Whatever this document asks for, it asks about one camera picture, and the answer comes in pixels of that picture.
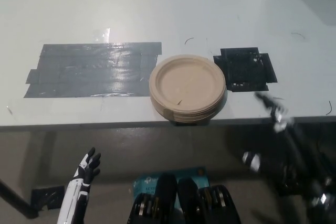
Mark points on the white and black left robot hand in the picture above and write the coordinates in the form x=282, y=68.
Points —
x=88, y=167

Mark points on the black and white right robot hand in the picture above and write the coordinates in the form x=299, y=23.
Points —
x=277, y=115

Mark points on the stack of beige paper plates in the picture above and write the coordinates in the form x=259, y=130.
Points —
x=183, y=82

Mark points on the black tape on floor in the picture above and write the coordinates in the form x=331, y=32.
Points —
x=47, y=196

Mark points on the black tape patch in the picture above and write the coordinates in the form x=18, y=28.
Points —
x=242, y=70

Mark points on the black table leg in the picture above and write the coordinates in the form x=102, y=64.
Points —
x=15, y=199

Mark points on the teal cardboard box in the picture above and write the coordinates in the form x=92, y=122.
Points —
x=193, y=175

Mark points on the clear tape piece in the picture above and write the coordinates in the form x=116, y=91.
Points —
x=101, y=34

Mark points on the grey duct tape patch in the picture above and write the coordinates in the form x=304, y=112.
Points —
x=78, y=72

